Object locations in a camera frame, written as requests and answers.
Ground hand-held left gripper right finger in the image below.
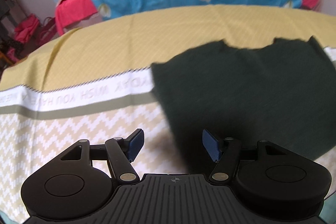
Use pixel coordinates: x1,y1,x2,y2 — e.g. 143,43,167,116
202,129,287,185

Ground dark hanging clothes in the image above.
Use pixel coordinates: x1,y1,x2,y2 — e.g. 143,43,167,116
0,0,17,28

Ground dark green sweater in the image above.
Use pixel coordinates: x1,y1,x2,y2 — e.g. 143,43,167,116
151,35,336,175

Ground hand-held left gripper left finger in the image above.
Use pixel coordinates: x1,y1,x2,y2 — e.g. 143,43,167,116
60,129,145,184

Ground red cloth pile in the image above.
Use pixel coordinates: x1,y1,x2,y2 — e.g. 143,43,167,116
14,15,39,44

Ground yellow patterned blanket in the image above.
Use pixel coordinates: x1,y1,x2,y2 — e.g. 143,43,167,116
0,5,336,223

